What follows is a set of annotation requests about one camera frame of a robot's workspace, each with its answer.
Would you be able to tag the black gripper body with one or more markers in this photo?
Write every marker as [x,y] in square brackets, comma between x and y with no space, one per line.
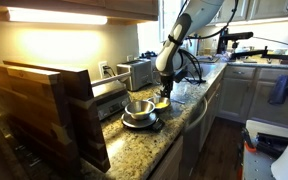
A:
[166,80]

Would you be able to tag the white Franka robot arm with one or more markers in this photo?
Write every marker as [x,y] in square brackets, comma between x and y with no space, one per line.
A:
[170,50]

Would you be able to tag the shallow steel bowl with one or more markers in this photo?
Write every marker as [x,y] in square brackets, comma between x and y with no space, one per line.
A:
[152,100]

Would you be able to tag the deep steel bowl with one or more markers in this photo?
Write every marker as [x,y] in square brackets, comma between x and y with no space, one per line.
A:
[139,107]

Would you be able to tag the yellow grainy food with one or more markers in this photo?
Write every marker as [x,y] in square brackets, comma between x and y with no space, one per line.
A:
[161,105]

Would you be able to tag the steel toaster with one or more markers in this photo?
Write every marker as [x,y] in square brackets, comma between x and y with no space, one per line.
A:
[137,75]

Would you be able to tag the black kitchen scale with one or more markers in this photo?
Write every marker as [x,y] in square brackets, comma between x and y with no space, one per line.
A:
[140,122]

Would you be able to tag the steel sink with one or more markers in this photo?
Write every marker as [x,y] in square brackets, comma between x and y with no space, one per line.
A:
[208,70]

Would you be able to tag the white jug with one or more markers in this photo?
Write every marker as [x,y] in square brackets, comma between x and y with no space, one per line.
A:
[194,46]

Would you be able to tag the grey dish mat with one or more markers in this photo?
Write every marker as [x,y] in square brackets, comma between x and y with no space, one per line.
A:
[210,59]

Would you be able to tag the steel panini press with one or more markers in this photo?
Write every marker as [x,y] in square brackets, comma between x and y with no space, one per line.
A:
[112,100]

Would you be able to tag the clear bottle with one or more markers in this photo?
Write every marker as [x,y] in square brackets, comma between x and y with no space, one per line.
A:
[214,46]

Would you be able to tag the grey lower cabinets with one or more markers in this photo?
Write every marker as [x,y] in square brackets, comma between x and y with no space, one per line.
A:
[237,96]

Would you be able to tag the grey cabinets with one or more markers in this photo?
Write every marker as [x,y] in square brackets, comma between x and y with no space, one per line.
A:
[237,96]
[267,8]

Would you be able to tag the wooden base cabinet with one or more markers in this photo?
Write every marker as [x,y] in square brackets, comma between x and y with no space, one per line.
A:
[167,163]

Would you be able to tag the thick end-grain cutting board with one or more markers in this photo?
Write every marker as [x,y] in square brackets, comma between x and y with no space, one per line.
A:
[84,110]

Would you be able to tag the wooden upper cabinet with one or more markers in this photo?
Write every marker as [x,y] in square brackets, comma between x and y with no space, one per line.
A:
[130,5]

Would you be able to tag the thin white light strip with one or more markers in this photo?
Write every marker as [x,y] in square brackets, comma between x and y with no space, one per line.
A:
[257,20]

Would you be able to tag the white metal cart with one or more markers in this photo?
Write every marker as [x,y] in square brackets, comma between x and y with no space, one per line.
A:
[257,166]

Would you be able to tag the black equipment bundle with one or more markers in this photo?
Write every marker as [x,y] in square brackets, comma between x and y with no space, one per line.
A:
[274,143]

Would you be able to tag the grey upper cabinets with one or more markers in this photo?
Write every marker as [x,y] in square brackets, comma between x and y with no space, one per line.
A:
[267,8]

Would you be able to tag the warm under-cabinet light bar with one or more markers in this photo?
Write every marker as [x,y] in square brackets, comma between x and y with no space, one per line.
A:
[57,16]

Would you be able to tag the light wooden cutting board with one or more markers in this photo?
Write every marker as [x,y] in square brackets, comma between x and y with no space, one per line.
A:
[27,100]

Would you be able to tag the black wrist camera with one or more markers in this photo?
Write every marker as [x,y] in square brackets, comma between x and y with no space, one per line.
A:
[180,75]

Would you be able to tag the small white wall outlet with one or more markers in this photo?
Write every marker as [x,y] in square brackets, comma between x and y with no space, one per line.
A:
[130,58]

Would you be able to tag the black camera stand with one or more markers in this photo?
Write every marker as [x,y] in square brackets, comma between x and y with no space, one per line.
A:
[240,35]

